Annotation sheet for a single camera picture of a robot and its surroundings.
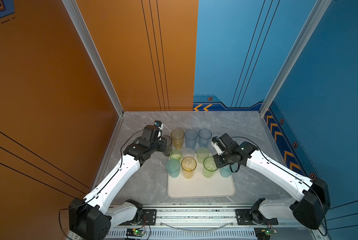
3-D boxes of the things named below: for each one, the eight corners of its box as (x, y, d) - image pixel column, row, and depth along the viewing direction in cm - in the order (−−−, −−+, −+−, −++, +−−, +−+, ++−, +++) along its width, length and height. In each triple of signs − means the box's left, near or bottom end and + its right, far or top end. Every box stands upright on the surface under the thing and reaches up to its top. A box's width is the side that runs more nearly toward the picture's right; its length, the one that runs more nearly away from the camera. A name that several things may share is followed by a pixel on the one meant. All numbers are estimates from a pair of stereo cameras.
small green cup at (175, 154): (170, 160, 95) (169, 156, 91) (170, 153, 98) (170, 149, 94) (181, 160, 95) (181, 156, 91) (181, 153, 98) (181, 149, 94)
